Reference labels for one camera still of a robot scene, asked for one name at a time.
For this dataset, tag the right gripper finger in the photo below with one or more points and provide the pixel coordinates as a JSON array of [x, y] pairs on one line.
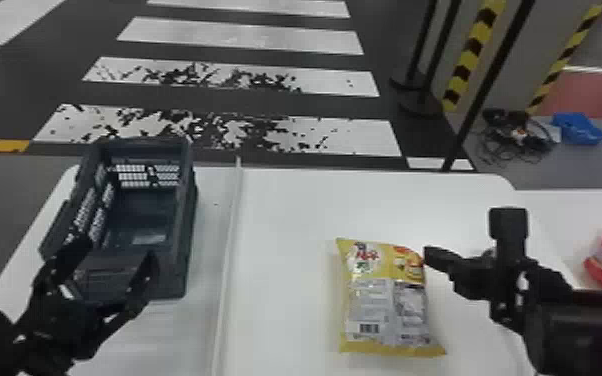
[[442, 258]]

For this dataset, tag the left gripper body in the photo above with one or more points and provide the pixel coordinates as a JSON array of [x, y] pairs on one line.
[[62, 320]]

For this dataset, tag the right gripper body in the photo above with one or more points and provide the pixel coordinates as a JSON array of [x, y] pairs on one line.
[[471, 278]]

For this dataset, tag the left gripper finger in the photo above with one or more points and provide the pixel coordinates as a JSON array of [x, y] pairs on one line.
[[59, 268], [141, 294]]

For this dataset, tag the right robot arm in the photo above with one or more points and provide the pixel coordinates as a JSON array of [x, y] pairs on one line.
[[590, 336]]

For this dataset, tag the yellow snack packet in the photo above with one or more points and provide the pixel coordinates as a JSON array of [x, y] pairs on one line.
[[385, 304]]

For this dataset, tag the dark blue basket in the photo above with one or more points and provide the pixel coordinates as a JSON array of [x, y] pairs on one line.
[[175, 220]]

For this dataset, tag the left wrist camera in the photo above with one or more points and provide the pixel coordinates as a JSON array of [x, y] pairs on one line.
[[106, 278]]

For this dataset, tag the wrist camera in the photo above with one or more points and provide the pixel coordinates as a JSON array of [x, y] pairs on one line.
[[106, 278], [508, 231]]

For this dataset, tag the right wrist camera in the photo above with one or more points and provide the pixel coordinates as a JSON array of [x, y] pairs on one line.
[[508, 231]]

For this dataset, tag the black post on round foot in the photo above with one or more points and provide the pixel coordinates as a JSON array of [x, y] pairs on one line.
[[419, 42], [437, 58]]

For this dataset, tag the yellow black striped post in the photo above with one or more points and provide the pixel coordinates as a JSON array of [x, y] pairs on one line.
[[563, 58], [471, 47]]

